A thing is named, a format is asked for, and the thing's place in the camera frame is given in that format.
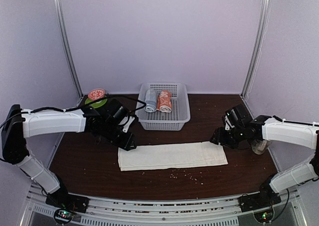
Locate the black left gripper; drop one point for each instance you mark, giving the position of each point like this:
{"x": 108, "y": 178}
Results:
{"x": 125, "y": 144}

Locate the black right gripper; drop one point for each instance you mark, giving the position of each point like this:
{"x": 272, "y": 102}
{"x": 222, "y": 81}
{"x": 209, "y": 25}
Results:
{"x": 219, "y": 138}

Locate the white perforated plastic basket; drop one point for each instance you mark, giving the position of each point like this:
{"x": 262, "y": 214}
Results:
{"x": 173, "y": 121}

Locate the orange bunny pattern towel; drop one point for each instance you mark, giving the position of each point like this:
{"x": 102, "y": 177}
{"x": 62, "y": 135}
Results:
{"x": 164, "y": 104}

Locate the cream white towel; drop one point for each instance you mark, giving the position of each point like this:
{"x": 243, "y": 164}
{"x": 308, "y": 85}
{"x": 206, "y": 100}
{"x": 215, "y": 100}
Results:
{"x": 165, "y": 156}

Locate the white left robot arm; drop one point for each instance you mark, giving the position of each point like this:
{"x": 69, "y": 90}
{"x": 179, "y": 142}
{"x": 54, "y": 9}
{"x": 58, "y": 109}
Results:
{"x": 110, "y": 121}

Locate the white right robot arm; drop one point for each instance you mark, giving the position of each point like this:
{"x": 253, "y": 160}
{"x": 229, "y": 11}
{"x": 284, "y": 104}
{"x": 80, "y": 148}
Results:
{"x": 238, "y": 126}

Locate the cream patterned cup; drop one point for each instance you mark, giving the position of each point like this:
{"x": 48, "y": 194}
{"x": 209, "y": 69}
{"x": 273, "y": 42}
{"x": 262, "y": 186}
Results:
{"x": 260, "y": 146}

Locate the green plastic plate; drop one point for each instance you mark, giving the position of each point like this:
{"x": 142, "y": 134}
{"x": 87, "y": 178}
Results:
{"x": 96, "y": 103}

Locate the red white patterned bowl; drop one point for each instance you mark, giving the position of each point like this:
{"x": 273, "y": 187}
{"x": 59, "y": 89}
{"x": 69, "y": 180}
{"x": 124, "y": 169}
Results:
{"x": 96, "y": 94}

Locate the rolled light blue towel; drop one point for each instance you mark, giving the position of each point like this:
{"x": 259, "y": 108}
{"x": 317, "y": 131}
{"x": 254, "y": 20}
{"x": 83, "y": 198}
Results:
{"x": 151, "y": 101}

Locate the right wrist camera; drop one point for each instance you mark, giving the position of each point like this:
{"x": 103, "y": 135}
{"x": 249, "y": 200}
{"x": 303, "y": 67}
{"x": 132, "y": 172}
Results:
{"x": 228, "y": 120}

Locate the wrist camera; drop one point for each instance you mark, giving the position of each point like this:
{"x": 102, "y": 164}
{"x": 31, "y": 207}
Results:
{"x": 228, "y": 120}
{"x": 127, "y": 122}

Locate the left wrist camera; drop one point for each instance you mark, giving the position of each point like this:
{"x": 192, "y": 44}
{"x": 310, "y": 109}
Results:
{"x": 127, "y": 122}

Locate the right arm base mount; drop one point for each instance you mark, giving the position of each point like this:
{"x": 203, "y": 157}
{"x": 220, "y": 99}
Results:
{"x": 260, "y": 203}

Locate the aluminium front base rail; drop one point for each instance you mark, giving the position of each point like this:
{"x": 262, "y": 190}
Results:
{"x": 221, "y": 211}

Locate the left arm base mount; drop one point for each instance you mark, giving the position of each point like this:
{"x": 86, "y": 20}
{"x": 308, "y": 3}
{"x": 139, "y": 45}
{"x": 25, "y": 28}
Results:
{"x": 68, "y": 205}

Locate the right aluminium frame post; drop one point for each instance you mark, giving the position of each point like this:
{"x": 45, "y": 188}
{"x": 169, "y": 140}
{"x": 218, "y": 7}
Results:
{"x": 261, "y": 30}

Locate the aluminium frame post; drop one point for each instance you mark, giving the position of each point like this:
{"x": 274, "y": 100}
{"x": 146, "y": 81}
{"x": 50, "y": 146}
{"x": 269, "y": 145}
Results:
{"x": 66, "y": 47}
{"x": 261, "y": 30}

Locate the left aluminium frame post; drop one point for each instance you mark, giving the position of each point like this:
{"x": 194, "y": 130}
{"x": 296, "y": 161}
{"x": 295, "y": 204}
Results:
{"x": 66, "y": 47}

